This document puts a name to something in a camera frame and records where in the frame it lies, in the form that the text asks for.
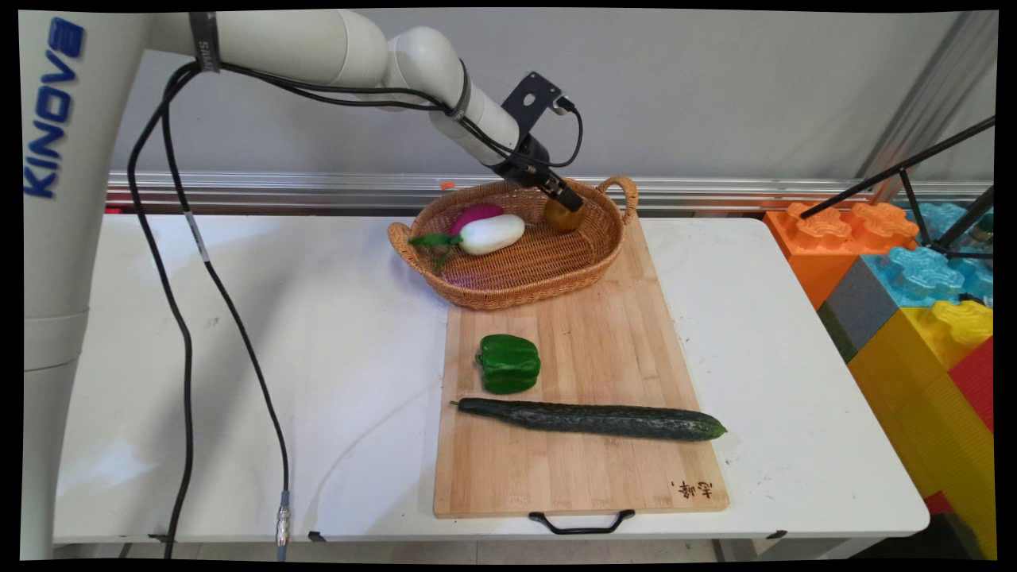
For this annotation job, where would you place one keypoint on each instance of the woven wicker basket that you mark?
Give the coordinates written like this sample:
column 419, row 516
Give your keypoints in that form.
column 540, row 266

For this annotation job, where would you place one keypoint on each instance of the grey giant building block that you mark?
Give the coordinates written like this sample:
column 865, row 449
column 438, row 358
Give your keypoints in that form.
column 862, row 306

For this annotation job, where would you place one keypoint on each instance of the purple eggplant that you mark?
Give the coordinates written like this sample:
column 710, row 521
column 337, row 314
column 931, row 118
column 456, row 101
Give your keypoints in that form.
column 475, row 214

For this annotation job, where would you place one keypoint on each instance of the orange giant building block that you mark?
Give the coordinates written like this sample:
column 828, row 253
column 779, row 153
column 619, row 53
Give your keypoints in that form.
column 826, row 246

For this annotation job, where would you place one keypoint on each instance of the aluminium wall rail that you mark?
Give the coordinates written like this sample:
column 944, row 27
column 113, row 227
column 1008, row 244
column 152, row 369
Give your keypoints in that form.
column 715, row 191

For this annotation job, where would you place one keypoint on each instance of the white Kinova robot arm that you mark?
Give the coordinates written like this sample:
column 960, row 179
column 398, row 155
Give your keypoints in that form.
column 63, row 238

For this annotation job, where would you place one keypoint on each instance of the blue giant building block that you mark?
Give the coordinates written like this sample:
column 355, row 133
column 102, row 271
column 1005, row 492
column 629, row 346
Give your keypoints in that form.
column 922, row 270

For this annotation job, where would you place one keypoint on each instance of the orange yellow round fruit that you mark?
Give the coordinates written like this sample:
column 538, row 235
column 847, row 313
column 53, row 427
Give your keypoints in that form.
column 561, row 219

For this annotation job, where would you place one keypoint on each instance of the bamboo cutting board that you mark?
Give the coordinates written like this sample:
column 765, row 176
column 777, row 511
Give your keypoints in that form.
column 588, row 469

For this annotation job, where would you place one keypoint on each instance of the dark green cucumber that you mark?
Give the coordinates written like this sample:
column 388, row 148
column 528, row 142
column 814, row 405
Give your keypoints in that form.
column 604, row 419

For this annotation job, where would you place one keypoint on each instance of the aluminium diagonal post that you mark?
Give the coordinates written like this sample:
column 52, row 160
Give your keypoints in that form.
column 929, row 87

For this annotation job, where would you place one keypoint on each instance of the green bell pepper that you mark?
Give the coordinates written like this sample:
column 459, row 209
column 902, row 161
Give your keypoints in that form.
column 508, row 365

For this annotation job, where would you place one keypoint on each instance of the red giant building block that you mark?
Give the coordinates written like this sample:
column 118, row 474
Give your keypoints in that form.
column 976, row 381

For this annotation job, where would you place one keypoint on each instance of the black tripod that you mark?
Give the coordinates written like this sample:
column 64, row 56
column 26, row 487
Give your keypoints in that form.
column 899, row 168

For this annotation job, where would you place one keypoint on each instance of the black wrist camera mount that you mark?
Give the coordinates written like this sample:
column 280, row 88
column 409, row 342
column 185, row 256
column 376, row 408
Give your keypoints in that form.
column 531, row 99

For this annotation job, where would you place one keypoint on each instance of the yellow giant building block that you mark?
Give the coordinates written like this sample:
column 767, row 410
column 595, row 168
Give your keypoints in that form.
column 914, row 397

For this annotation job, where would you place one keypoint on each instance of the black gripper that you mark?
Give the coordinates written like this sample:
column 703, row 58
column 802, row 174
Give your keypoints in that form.
column 526, row 163

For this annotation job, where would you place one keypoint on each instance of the white and purple radish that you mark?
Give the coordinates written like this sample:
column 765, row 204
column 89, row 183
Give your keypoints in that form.
column 493, row 234

